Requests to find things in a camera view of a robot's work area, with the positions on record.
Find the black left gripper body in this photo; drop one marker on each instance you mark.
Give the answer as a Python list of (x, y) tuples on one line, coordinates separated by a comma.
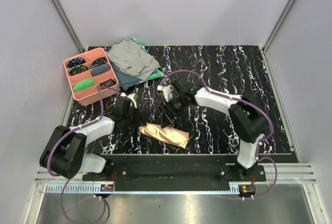
[(132, 118)]

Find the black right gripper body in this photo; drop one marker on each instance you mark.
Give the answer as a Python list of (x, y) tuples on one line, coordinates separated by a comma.
[(176, 106)]

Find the peach satin napkin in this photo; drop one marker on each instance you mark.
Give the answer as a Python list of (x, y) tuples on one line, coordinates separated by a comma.
[(167, 135)]

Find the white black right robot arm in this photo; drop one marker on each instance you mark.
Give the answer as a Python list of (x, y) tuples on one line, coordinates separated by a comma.
[(249, 122)]

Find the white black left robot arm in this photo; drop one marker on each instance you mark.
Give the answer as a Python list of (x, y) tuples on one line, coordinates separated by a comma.
[(64, 154)]

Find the green folded cloth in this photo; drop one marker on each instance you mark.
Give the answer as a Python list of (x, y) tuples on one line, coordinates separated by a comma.
[(157, 73)]

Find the dark brown item in tray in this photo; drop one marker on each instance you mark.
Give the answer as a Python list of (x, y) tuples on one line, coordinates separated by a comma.
[(107, 84)]

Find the blue grey folded cloth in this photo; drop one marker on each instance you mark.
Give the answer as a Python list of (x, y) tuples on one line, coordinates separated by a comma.
[(126, 81)]

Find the black marbled table mat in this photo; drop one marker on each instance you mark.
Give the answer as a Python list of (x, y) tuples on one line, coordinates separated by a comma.
[(230, 69)]

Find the green item in tray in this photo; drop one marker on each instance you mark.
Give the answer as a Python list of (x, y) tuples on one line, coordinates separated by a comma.
[(83, 85)]

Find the grey item in tray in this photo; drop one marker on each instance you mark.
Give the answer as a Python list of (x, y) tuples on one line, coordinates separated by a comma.
[(100, 70)]

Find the pink compartment tray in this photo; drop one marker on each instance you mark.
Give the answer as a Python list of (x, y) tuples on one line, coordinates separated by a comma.
[(93, 94)]

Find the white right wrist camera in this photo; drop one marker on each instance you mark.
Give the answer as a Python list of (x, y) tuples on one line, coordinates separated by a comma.
[(165, 91)]

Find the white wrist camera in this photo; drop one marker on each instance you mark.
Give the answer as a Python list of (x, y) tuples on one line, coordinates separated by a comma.
[(133, 97), (165, 91)]

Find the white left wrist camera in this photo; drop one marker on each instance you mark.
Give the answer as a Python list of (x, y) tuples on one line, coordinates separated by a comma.
[(133, 97)]

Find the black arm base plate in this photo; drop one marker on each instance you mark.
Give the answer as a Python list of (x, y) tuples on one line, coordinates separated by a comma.
[(171, 159)]

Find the white slotted cable duct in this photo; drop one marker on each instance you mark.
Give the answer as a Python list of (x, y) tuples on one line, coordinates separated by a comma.
[(145, 188)]

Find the aluminium frame rail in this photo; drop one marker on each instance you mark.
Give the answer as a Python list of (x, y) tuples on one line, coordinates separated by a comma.
[(284, 173)]

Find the left aluminium frame post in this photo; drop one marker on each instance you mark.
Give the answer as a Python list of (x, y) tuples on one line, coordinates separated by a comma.
[(68, 26)]

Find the aluminium frame post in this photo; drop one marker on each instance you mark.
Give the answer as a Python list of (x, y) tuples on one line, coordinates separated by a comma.
[(68, 26), (285, 12)]

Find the right aluminium frame post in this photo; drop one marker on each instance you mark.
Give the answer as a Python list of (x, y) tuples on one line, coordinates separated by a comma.
[(285, 12)]

